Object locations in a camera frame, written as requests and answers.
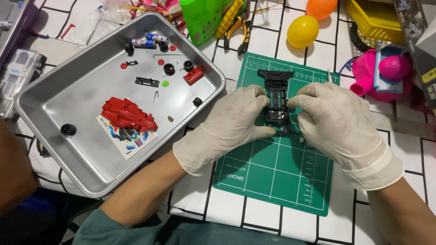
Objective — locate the white black-grid tablecloth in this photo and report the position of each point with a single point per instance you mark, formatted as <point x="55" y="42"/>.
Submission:
<point x="265" y="37"/>

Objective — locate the colourful sticker sheet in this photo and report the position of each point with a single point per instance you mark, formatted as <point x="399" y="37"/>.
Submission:
<point x="127" y="144"/>

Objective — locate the black rubber tyre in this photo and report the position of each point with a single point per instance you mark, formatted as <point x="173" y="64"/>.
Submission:
<point x="356" y="39"/>

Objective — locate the small green gear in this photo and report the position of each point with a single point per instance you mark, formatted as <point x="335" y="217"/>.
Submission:
<point x="165" y="83"/>

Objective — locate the metal tray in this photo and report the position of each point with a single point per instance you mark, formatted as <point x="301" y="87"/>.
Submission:
<point x="95" y="88"/>

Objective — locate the black toy car chassis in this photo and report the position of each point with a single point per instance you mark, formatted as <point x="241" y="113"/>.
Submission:
<point x="276" y="88"/>

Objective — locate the green plastic box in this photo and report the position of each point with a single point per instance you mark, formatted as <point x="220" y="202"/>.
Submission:
<point x="201" y="18"/>

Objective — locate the black toy wheel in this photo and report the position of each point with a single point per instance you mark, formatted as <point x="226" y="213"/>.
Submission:
<point x="169" y="69"/>
<point x="163" y="47"/>
<point x="197" y="101"/>
<point x="68" y="129"/>
<point x="188" y="65"/>
<point x="129" y="48"/>

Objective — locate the heap of pink red parts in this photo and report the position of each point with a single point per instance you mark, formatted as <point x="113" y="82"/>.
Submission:
<point x="158" y="6"/>

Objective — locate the black printed carton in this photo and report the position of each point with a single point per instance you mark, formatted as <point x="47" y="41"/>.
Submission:
<point x="414" y="40"/>

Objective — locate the bent metal contact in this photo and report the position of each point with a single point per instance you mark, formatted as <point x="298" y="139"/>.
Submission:
<point x="156" y="96"/>

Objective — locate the blue white card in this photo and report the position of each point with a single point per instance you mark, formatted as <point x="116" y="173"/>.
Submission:
<point x="381" y="80"/>

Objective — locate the thin metal axle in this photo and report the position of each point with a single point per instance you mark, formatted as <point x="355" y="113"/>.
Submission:
<point x="167" y="54"/>

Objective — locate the red plastic sprue piece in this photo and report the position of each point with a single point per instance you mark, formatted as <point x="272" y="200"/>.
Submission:
<point x="68" y="30"/>

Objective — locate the blue white battery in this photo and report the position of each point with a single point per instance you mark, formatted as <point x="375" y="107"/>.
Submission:
<point x="143" y="43"/>
<point x="156" y="37"/>

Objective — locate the person's right hand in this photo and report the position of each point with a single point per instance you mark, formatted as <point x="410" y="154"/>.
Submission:
<point x="337" y="126"/>

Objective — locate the red toy motor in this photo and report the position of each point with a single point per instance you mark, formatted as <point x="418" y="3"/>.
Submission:
<point x="193" y="76"/>

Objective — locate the green cutting mat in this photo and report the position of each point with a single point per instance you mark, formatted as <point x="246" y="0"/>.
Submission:
<point x="279" y="177"/>

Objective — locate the red toy car body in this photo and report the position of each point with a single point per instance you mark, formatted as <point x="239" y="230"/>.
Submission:
<point x="127" y="114"/>

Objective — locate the yellow plastic basket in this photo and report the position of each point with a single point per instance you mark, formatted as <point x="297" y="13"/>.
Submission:
<point x="374" y="18"/>

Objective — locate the black flat plastic part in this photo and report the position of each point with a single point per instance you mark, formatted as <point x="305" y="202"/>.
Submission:
<point x="147" y="82"/>

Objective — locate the person's teal shirt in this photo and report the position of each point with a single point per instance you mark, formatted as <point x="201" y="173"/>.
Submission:
<point x="153" y="233"/>

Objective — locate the orange plastic egg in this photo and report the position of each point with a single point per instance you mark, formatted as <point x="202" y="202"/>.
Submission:
<point x="321" y="8"/>

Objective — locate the person's left hand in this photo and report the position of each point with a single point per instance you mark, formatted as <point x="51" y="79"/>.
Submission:
<point x="224" y="126"/>

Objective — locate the yellow toothed plastic strip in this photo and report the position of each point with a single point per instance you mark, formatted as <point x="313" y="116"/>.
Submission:
<point x="229" y="18"/>

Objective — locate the clear plastic bag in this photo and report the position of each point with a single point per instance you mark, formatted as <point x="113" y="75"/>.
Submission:
<point x="102" y="20"/>

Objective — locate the small black clip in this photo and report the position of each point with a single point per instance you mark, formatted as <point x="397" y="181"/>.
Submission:
<point x="132" y="63"/>

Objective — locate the yellow plastic egg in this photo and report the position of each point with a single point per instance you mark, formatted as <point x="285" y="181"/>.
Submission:
<point x="302" y="31"/>

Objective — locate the yellow black pliers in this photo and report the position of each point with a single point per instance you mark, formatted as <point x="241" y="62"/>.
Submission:
<point x="245" y="37"/>

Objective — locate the clear plastic case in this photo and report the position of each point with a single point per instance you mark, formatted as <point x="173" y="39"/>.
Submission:
<point x="18" y="78"/>

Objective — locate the pink plastic toy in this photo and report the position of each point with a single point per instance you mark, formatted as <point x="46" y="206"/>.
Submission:
<point x="364" y="71"/>

